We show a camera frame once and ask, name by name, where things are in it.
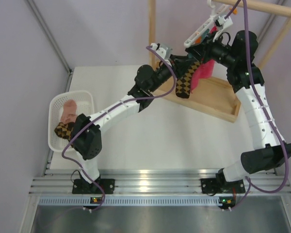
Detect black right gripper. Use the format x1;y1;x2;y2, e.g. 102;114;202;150
186;31;236;69

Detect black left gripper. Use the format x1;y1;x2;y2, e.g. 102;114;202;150
148;54;194;93

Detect magenta pink cloth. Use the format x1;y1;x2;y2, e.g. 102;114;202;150
190;27;216;89

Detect brown yellow argyle sock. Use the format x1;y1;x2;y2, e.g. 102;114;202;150
175;61;200;99
54;122;75;149

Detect white plastic clip hanger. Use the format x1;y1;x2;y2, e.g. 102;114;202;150
184;0;229;48

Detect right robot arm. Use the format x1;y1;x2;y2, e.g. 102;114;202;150
184;30;291;193

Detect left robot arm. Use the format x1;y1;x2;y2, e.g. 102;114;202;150
70;55;198;193

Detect wooden drying rack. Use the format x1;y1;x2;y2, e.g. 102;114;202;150
147;0;291;124

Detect white perforated plastic basket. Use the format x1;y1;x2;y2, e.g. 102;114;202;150
48;90;95;153

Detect pink sock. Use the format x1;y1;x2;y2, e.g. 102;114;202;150
60;100;78;124

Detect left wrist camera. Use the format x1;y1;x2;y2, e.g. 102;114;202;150
149;43;172;60

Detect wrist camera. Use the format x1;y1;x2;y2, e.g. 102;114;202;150
213;16;233;42
149;43;172;60

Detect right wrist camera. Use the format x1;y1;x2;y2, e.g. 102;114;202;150
213;16;233;42

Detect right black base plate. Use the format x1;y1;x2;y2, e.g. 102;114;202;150
200;178;246;196

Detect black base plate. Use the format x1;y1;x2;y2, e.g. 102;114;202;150
200;178;246;196
72;177;115;194

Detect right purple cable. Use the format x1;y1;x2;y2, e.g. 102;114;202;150
225;0;290;211

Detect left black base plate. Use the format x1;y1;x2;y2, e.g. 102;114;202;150
72;177;115;194

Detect aluminium mounting rail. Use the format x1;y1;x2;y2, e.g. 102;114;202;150
29;168;291;195

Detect grey slotted cable duct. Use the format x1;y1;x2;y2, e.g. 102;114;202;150
39;196;235;206

